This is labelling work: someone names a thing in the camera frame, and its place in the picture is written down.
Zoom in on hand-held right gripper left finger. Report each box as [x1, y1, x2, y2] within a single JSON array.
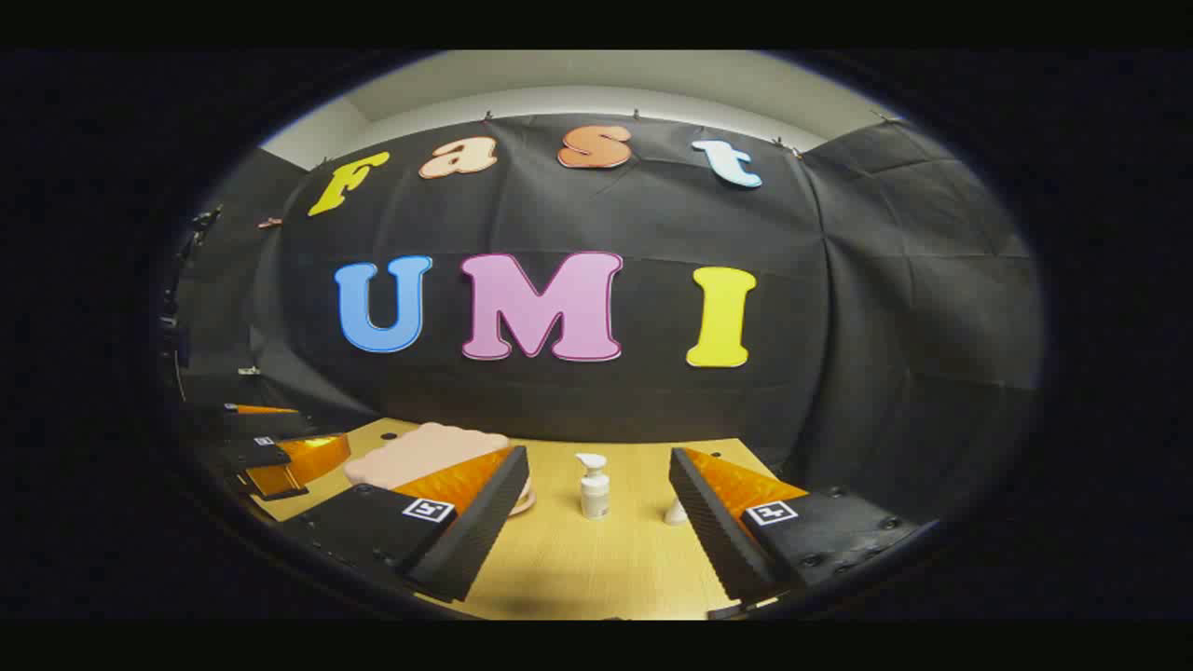
[[280, 445, 530, 604]]

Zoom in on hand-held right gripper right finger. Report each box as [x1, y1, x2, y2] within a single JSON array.
[[668, 447, 939, 606]]

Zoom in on pink suitcase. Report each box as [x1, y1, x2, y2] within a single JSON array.
[[344, 422, 538, 517]]

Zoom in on white pump bottle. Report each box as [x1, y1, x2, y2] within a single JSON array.
[[574, 452, 612, 521]]

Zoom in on black backdrop cloth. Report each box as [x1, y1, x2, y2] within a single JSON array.
[[172, 112, 1045, 525]]

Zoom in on black camera stand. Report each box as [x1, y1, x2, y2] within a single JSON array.
[[157, 205, 226, 378]]

